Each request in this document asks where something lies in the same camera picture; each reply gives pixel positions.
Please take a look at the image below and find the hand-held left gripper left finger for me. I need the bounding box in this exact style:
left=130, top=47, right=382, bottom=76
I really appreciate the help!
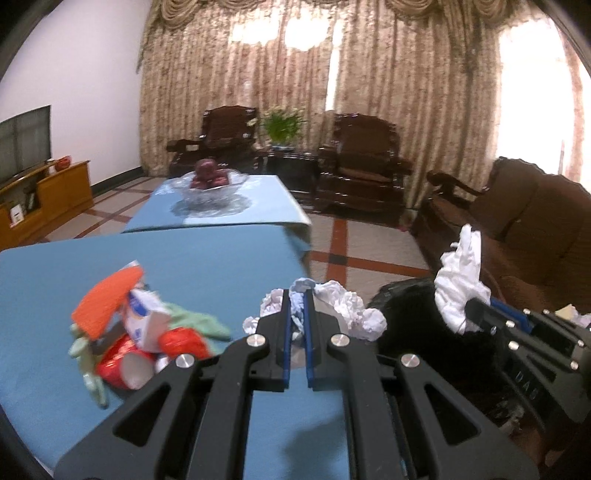
left=54, top=290, right=296, bottom=480

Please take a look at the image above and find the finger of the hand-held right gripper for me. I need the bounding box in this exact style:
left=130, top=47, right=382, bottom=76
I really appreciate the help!
left=464, top=298, right=591, bottom=424
left=491, top=299, right=591, bottom=365

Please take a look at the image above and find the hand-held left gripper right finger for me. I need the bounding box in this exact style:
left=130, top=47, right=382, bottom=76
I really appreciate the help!
left=302, top=290, right=541, bottom=480

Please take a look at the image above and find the small bluish paper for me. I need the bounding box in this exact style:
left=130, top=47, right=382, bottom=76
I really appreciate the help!
left=290, top=277, right=317, bottom=344

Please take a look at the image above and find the small white paper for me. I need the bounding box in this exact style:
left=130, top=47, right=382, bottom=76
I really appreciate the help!
left=242, top=288, right=284, bottom=335

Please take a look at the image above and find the white tissue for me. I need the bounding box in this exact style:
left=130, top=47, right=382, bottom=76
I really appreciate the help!
left=434, top=224, right=492, bottom=335

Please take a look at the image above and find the large white paper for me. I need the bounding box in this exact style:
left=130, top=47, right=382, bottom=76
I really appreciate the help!
left=315, top=280, right=387, bottom=343

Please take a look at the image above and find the black trash bin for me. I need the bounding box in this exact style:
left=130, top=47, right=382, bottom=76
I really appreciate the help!
left=367, top=278, right=555, bottom=439

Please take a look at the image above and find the green rubber glove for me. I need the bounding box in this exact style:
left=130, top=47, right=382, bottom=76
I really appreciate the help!
left=68, top=302, right=232, bottom=409

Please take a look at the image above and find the red paper cup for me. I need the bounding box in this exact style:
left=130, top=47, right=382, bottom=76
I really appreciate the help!
left=97, top=335, right=158, bottom=391
left=159, top=327, right=211, bottom=361

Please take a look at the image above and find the white and blue carton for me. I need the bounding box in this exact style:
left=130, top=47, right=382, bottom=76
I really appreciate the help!
left=124, top=288, right=174, bottom=354

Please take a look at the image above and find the orange snack packet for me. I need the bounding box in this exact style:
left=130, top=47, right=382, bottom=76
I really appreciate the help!
left=71, top=267, right=144, bottom=340

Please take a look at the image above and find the dark wooden sofa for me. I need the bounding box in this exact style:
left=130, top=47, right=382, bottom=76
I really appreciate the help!
left=413, top=157, right=591, bottom=319

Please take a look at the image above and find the glass fruit bowl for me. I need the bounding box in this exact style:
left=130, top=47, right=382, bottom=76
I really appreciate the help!
left=164, top=168, right=247, bottom=209

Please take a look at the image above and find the dark wooden side table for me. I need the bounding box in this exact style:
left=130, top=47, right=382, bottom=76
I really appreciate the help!
left=256, top=148, right=319, bottom=195

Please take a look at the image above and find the pile of red apples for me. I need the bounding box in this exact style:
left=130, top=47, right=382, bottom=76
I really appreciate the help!
left=191, top=158, right=229, bottom=190

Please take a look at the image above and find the dark wooden armchair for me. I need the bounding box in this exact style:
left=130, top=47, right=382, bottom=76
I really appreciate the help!
left=166, top=106, right=259, bottom=178
left=316, top=111, right=414, bottom=214

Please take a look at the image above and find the green potted plant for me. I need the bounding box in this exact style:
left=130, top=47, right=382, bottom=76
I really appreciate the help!
left=259, top=106, right=308, bottom=151

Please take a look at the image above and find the sheer window curtain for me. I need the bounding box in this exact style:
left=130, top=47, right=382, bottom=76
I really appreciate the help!
left=496, top=18, right=591, bottom=185

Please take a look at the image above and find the wooden television cabinet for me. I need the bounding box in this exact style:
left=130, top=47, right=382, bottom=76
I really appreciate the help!
left=0, top=159, right=94, bottom=252

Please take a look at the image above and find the beige floral curtain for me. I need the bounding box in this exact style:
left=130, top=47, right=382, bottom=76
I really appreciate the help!
left=137, top=0, right=502, bottom=222

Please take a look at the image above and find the flat screen television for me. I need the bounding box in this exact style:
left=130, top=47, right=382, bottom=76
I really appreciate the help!
left=0, top=105, right=51, bottom=185

